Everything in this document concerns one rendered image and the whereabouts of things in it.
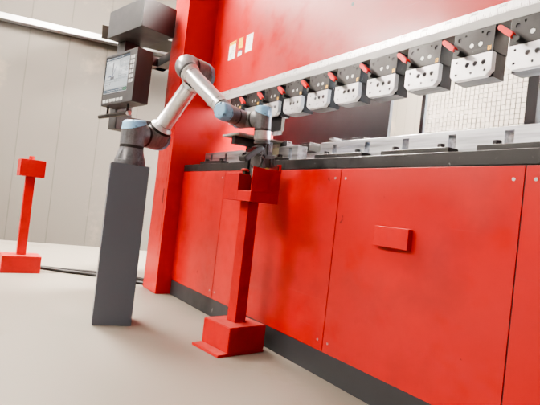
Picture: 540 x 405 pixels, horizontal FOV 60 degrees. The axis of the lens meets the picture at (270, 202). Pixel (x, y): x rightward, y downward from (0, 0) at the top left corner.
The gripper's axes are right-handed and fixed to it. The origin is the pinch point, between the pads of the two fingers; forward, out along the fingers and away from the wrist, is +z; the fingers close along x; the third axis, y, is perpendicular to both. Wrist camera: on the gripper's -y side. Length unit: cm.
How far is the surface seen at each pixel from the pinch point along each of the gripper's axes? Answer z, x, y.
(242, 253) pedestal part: 30.3, 2.4, -3.9
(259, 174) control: -4.8, -4.9, -2.6
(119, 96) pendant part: -55, 150, -1
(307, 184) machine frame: -1.8, -17.6, 14.3
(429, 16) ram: -65, -66, 24
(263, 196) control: 4.5, -4.9, 0.3
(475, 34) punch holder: -54, -85, 21
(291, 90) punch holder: -50, 17, 34
